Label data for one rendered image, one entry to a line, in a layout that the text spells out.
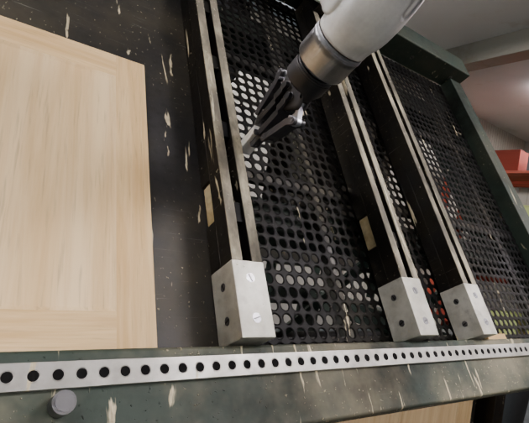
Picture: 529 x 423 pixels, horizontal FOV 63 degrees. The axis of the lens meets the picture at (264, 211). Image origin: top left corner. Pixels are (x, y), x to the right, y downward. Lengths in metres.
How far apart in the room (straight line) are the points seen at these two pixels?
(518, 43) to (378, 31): 4.30
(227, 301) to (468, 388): 0.58
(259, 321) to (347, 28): 0.44
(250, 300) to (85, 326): 0.24
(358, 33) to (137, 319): 0.50
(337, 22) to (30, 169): 0.49
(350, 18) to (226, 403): 0.55
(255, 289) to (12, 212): 0.36
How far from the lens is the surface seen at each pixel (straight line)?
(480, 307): 1.19
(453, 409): 1.53
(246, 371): 0.67
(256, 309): 0.69
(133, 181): 0.75
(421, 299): 1.00
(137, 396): 0.60
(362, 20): 0.65
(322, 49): 0.69
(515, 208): 1.79
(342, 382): 0.79
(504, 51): 4.97
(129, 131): 0.82
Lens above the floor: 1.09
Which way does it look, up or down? 2 degrees up
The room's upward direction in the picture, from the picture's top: 9 degrees clockwise
